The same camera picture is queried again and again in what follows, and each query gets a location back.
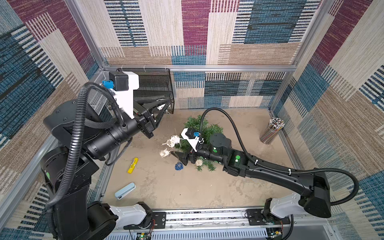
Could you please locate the black wire shelf rack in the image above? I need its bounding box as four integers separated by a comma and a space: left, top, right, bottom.
129, 69, 175, 114

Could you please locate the blue ball ornament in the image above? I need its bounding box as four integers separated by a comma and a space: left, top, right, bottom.
175, 162, 184, 171

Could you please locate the small green christmas tree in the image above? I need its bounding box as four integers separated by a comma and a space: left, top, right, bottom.
175, 115, 223, 172

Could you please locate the yellow marker pen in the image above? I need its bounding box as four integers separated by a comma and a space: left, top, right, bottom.
127, 158, 139, 174

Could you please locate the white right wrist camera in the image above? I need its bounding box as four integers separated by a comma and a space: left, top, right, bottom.
181, 128, 203, 152

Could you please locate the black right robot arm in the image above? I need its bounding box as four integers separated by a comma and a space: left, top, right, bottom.
171, 134, 332, 219

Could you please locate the light blue stapler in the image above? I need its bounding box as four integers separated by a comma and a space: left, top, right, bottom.
115, 183, 136, 200

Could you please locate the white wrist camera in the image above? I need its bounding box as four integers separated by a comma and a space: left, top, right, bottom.
102, 72, 140, 119
181, 128, 203, 152

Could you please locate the cup of coloured pencils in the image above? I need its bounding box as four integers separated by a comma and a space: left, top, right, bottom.
260, 118, 285, 145

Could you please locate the white wire mesh basket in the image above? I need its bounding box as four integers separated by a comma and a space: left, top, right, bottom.
86, 71, 116, 121

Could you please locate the black corrugated cable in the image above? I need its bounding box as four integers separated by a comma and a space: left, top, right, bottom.
199, 107, 360, 207
44, 82, 124, 211

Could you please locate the black left corrugated cable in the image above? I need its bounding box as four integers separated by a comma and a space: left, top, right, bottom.
44, 82, 124, 211

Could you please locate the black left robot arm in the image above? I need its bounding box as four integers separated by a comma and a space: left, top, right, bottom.
40, 96, 171, 240

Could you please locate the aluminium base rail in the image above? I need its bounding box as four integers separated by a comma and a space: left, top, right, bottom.
107, 207, 338, 240

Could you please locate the black right corrugated cable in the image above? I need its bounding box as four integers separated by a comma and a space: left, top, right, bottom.
199, 107, 360, 207

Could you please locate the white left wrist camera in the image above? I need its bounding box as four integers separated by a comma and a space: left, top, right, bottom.
102, 72, 140, 119

